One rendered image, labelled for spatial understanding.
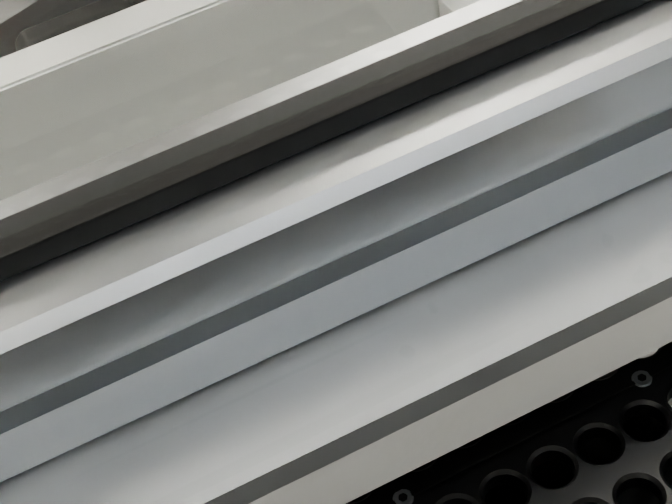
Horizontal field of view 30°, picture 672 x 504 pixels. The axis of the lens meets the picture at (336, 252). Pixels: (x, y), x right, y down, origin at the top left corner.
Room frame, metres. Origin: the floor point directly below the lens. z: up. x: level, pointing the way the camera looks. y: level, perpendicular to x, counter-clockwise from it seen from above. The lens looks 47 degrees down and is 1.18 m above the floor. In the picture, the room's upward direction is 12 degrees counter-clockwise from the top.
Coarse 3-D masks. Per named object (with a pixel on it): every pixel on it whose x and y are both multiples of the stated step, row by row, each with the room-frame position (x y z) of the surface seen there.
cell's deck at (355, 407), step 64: (640, 192) 0.22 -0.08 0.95; (512, 256) 0.21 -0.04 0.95; (576, 256) 0.20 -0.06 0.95; (640, 256) 0.20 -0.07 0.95; (384, 320) 0.20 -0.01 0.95; (448, 320) 0.19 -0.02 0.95; (512, 320) 0.19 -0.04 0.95; (576, 320) 0.18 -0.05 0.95; (640, 320) 0.19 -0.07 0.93; (256, 384) 0.18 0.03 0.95; (320, 384) 0.18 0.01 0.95; (384, 384) 0.18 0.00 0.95; (448, 384) 0.17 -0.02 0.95; (512, 384) 0.18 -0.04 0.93; (576, 384) 0.18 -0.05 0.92; (128, 448) 0.17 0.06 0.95; (192, 448) 0.17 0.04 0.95; (256, 448) 0.17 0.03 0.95; (320, 448) 0.16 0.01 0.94; (384, 448) 0.17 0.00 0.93; (448, 448) 0.17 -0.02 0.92
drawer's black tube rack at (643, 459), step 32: (608, 384) 0.20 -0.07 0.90; (640, 384) 0.19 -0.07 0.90; (544, 416) 0.19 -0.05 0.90; (576, 416) 0.19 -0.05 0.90; (608, 416) 0.19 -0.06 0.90; (640, 416) 0.19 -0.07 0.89; (480, 448) 0.18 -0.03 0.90; (512, 448) 0.18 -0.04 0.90; (544, 448) 0.18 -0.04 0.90; (576, 448) 0.18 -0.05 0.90; (608, 448) 0.19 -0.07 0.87; (640, 448) 0.17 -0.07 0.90; (416, 480) 0.18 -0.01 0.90; (448, 480) 0.18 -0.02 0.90; (480, 480) 0.17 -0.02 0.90; (512, 480) 0.17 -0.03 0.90; (544, 480) 0.19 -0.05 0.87; (576, 480) 0.17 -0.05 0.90; (608, 480) 0.17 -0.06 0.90; (640, 480) 0.17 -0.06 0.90
